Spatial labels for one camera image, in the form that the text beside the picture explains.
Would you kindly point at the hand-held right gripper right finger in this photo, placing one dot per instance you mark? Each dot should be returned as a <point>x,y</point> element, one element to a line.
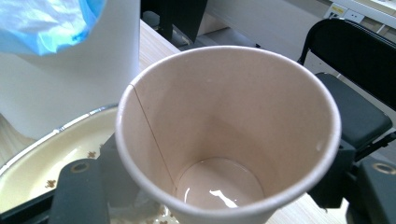
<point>376,193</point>

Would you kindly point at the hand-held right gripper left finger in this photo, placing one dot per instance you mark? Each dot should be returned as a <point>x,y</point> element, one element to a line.
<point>81,196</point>

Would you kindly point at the cream strainer container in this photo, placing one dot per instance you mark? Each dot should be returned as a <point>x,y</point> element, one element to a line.
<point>40,155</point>

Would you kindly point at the white grey pedal trash can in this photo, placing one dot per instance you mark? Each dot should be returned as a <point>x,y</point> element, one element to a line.
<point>77,77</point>

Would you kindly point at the brown paper cup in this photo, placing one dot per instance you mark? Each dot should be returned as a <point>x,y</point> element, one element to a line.
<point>224,105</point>

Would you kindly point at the black folding chair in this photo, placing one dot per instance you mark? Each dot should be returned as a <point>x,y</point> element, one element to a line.
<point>351,53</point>

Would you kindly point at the blue plastic trash bag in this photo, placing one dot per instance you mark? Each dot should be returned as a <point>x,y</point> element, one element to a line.
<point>46,25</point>

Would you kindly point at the white wall socket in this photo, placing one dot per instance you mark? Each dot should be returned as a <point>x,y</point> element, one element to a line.
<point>342,12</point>

